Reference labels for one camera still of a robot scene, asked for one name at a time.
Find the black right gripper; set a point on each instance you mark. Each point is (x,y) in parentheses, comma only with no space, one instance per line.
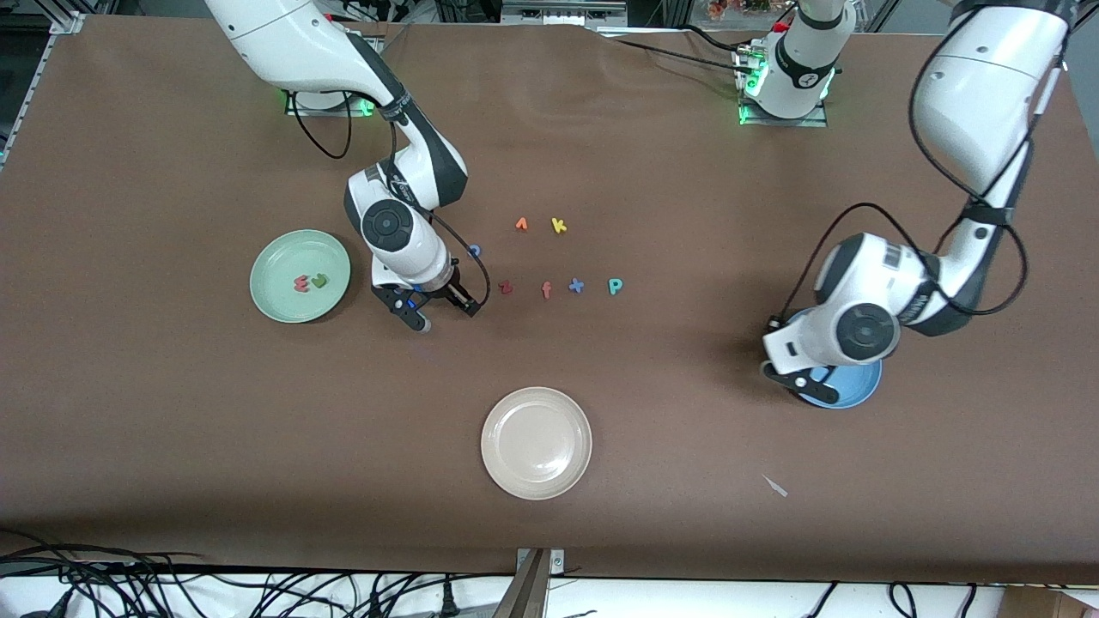
(446,293)

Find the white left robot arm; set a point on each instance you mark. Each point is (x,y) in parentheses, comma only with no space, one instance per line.
(867,330)

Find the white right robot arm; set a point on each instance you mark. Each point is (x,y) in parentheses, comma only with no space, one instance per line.
(391,227)

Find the beige plate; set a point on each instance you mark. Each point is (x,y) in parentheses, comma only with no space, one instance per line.
(537,443)

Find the light green plate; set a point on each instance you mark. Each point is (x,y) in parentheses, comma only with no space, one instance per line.
(283,300)

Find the grey metal box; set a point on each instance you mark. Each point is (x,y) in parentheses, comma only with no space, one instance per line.
(562,10)

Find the small white tape scrap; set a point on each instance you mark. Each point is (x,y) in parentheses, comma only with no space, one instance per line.
(775,487)

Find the blue plate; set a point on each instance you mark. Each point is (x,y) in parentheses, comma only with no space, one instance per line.
(859,388)

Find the cardboard box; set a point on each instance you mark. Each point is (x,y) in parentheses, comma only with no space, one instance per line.
(1047,605)

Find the grey metal bracket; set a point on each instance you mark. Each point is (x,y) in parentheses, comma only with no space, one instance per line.
(528,592)

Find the aluminium frame corner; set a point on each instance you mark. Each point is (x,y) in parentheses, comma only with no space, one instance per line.
(69,19)

